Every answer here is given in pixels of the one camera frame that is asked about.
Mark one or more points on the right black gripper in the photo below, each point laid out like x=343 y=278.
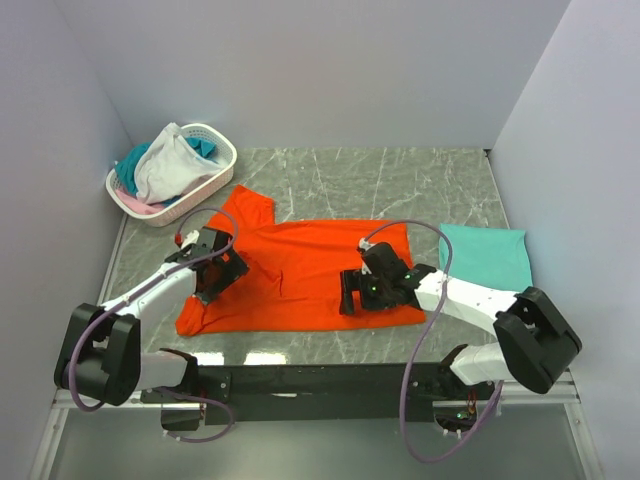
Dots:
x=355 y=280

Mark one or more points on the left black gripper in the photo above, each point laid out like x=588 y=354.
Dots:
x=233 y=269

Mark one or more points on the orange t shirt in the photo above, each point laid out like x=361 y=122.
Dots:
x=293 y=282

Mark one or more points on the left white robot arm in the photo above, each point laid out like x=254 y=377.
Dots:
x=101 y=359

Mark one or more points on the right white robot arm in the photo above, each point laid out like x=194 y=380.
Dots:
x=534 y=342

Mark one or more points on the pink t shirt in basket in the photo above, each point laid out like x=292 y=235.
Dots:
x=135 y=207

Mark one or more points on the folded teal t shirt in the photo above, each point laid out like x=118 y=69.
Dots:
x=490 y=257

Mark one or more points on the white plastic laundry basket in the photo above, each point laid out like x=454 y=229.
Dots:
x=182 y=204

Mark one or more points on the white t shirt in basket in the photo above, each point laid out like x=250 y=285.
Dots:
x=174 y=165

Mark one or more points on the teal t shirt in basket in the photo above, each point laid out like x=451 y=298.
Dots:
x=125 y=169

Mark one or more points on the aluminium frame rail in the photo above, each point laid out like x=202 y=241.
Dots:
x=562 y=388

